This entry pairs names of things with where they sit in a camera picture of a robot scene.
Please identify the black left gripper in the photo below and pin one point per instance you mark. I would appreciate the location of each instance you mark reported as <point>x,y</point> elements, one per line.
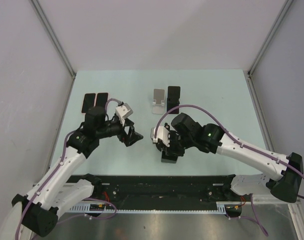
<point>132,136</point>

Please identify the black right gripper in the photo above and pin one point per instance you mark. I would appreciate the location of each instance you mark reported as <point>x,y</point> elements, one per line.
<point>171,149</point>

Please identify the black folding phone stand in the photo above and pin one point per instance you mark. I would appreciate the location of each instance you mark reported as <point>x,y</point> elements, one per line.
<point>173,97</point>

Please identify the pink cased smartphone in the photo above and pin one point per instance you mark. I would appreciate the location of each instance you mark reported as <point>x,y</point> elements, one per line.
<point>101,99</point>
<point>88,102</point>

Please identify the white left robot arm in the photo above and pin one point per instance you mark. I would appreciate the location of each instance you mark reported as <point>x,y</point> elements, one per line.
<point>40,208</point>

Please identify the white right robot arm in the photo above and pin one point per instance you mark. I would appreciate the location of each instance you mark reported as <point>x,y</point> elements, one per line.
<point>280,174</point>

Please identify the silver folding phone stand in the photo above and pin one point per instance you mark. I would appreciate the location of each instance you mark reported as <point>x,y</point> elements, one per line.
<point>158,104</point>

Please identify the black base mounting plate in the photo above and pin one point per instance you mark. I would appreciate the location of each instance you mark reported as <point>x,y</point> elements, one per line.
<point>168,190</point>

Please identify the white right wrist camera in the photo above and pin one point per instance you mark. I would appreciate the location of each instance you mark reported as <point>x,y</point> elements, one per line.
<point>162,136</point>

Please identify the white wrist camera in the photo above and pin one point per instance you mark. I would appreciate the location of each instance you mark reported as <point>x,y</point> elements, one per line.
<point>162,136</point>
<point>123,111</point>

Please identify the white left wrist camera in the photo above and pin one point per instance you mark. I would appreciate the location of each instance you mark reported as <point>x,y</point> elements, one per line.
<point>123,111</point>

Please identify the white slotted cable duct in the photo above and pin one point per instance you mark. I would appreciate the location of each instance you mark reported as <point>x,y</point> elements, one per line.
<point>199,208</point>

